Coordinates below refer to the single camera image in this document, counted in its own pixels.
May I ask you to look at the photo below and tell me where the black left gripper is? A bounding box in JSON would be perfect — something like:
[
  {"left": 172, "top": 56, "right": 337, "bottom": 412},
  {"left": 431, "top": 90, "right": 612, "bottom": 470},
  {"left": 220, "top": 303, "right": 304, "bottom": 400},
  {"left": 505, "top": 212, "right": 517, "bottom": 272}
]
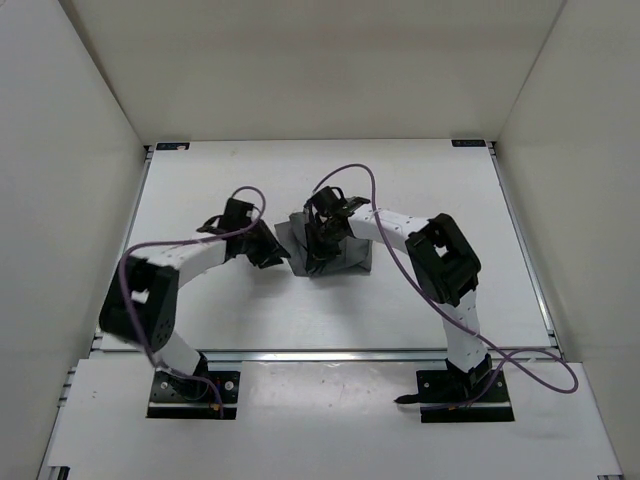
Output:
[{"left": 240, "top": 218, "right": 290, "bottom": 268}]

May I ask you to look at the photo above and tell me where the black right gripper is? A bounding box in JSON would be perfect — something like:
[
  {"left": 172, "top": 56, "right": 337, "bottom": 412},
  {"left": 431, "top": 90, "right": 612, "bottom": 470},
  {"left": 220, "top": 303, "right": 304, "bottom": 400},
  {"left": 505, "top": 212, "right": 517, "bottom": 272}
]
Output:
[{"left": 305, "top": 222, "right": 347, "bottom": 271}]

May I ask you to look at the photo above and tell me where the grey pleated skirt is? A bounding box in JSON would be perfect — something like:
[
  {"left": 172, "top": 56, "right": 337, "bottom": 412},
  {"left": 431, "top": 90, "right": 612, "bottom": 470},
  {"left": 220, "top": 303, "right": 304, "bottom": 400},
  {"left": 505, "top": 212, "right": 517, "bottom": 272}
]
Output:
[{"left": 275, "top": 212, "right": 373, "bottom": 277}]

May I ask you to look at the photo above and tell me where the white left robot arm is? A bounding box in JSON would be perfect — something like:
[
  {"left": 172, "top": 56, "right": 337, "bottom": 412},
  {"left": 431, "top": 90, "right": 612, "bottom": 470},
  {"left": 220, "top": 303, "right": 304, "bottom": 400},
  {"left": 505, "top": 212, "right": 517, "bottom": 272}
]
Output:
[{"left": 99, "top": 198, "right": 290, "bottom": 398}]

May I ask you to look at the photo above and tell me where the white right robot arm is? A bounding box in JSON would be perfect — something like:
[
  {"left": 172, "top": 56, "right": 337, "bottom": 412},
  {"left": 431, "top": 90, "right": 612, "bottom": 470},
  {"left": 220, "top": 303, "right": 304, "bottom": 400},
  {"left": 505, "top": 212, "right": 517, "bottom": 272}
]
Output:
[{"left": 303, "top": 187, "right": 492, "bottom": 401}]

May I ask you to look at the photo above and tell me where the left blue corner label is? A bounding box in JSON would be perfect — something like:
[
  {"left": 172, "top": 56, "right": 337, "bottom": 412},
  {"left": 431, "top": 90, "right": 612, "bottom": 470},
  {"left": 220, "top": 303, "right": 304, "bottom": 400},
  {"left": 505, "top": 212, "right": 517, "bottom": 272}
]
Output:
[{"left": 155, "top": 142, "right": 191, "bottom": 151}]

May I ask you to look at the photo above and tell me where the blue corner label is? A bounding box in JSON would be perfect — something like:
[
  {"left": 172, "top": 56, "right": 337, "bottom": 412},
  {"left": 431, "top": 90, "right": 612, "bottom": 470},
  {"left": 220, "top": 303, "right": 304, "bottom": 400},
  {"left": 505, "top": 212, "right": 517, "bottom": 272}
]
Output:
[
  {"left": 155, "top": 142, "right": 191, "bottom": 151},
  {"left": 451, "top": 139, "right": 486, "bottom": 148}
]

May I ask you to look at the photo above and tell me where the right blue corner label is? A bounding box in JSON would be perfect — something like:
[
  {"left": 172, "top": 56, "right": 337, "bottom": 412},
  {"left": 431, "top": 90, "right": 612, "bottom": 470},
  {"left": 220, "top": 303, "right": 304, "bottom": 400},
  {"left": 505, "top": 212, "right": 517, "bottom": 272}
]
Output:
[{"left": 451, "top": 139, "right": 486, "bottom": 148}]

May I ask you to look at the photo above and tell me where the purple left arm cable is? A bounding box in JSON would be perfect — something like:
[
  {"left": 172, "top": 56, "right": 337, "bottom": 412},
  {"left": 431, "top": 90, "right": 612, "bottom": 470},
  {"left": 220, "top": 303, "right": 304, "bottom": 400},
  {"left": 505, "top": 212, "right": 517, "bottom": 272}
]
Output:
[{"left": 119, "top": 186, "right": 269, "bottom": 419}]

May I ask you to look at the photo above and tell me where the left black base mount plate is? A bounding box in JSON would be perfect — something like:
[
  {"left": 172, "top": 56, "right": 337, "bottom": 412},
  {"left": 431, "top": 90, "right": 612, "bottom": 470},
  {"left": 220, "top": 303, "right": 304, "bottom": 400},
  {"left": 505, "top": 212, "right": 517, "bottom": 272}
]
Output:
[{"left": 146, "top": 367, "right": 241, "bottom": 421}]

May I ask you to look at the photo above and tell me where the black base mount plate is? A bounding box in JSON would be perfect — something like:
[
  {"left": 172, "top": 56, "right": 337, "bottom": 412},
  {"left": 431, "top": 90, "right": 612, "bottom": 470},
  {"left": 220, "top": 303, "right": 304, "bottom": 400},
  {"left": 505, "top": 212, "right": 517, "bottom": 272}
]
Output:
[
  {"left": 394, "top": 370, "right": 515, "bottom": 423},
  {"left": 146, "top": 367, "right": 241, "bottom": 421}
]

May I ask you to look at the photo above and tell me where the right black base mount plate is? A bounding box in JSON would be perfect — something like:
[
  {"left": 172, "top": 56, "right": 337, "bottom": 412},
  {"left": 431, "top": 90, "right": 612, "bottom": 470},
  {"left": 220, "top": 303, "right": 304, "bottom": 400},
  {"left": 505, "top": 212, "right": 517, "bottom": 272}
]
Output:
[{"left": 394, "top": 370, "right": 515, "bottom": 423}]

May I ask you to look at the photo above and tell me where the aluminium table edge rail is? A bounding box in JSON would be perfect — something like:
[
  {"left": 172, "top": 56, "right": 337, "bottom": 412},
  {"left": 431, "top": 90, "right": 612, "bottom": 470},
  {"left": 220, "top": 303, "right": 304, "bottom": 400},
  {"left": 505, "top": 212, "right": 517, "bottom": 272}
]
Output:
[{"left": 89, "top": 347, "right": 551, "bottom": 363}]

